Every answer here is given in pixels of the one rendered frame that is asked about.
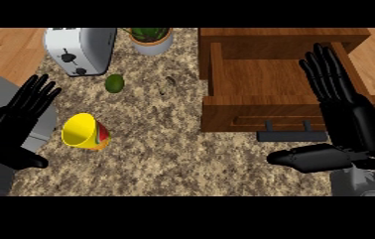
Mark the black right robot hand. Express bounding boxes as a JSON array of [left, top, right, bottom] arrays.
[[266, 43, 375, 175]]

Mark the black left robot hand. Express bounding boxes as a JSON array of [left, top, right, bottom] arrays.
[[0, 73, 64, 171]]

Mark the yellow cup with red print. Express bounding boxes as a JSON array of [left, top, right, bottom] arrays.
[[60, 112, 111, 152]]

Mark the open wooden drawer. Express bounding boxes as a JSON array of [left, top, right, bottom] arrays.
[[199, 41, 375, 133]]

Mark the green avocado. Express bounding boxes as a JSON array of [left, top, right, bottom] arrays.
[[103, 73, 125, 94]]

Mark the silver toaster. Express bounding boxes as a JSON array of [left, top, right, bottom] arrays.
[[42, 27, 117, 77]]

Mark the wooden cabinet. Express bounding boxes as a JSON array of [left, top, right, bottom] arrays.
[[197, 27, 371, 81]]

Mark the potted green plant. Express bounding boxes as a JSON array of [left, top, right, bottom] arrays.
[[120, 27, 175, 57]]

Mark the dark grey drawer handle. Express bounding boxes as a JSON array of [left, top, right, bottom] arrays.
[[256, 119, 329, 143]]

